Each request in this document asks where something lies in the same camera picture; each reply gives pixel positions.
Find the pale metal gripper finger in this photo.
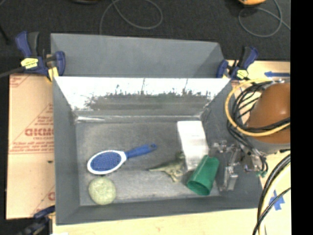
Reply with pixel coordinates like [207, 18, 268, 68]
[211, 141, 237, 157]
[219, 165, 239, 192]

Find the pale green round ball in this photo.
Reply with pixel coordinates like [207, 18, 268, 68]
[88, 177, 117, 206]

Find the brown cardboard board red print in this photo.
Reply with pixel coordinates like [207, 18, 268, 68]
[5, 73, 56, 220]

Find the green toy dinosaur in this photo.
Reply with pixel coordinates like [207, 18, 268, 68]
[148, 151, 187, 183]

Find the green plastic cup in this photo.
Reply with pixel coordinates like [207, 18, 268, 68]
[186, 154, 220, 196]

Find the white box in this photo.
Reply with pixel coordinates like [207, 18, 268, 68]
[176, 120, 210, 171]

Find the blue and white brush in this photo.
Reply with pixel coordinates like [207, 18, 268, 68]
[87, 143, 158, 175]

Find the grey metal bin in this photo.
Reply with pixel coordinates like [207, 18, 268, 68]
[50, 32, 264, 225]

